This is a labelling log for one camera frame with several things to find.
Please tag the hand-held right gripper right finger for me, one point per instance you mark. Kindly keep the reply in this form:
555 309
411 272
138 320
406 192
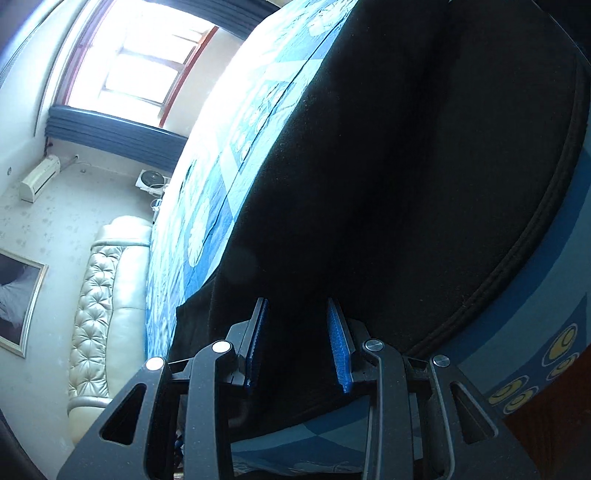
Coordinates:
339 353

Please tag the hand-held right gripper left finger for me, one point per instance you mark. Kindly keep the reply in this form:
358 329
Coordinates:
257 344

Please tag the white wall air conditioner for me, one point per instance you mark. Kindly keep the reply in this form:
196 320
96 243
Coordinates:
39 177

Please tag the cream tufted leather headboard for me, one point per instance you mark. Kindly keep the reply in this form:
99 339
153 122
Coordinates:
101 314

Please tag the framed black-and-white picture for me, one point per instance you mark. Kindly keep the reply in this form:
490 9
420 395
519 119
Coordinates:
18 300

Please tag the blue patterned bed sheet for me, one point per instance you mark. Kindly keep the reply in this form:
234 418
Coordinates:
207 221

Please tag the white round fan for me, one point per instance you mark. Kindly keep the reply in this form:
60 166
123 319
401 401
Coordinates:
150 180

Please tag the black pants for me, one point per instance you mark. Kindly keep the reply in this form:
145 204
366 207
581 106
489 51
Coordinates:
369 184

